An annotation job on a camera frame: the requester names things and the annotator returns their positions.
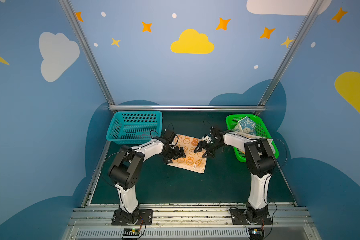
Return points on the right aluminium frame post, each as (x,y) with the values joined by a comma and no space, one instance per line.
(292,50)

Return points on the aluminium frame post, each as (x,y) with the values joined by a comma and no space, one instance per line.
(292,50)
(75,24)

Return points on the teal pattern towel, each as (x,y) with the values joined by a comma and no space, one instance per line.
(246,126)

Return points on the small circuit board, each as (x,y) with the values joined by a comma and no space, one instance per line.
(256,234)
(130,233)

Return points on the left aluminium frame post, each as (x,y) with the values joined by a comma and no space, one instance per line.
(75,24)

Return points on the green plastic basket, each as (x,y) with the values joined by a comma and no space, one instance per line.
(259,129)

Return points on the orange bunny pattern towel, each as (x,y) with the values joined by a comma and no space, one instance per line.
(194,162)

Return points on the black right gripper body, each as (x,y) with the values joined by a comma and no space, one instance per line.
(209,146)

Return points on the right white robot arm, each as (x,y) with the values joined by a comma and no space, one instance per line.
(260,160)

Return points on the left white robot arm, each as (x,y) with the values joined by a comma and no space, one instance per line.
(127,165)

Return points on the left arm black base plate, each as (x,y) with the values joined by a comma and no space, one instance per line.
(138,217)

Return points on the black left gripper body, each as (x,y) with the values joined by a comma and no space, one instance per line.
(174,152)

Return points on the horizontal aluminium frame rail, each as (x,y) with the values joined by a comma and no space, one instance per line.
(187,108)

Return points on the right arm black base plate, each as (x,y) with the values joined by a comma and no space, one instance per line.
(250,216)

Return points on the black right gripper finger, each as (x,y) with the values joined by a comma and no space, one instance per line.
(209,153)
(199,147)

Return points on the right small circuit board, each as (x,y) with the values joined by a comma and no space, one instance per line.
(256,234)

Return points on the left small circuit board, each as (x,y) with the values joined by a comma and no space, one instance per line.
(130,233)

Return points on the teal plastic basket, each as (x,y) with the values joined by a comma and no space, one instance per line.
(134,127)

